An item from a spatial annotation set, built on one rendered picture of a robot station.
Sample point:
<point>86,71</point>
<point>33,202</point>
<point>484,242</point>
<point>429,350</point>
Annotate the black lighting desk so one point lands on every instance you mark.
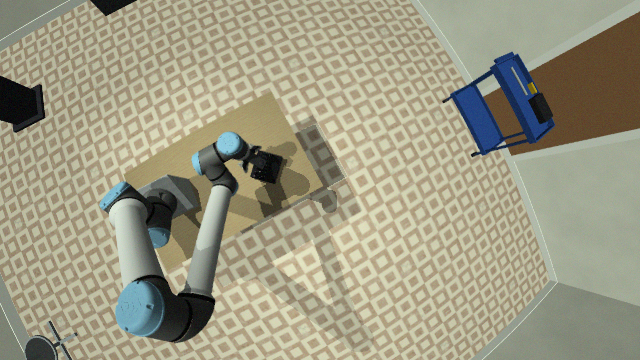
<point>269,172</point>

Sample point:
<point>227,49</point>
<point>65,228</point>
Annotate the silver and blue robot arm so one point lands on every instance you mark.
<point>148,308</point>

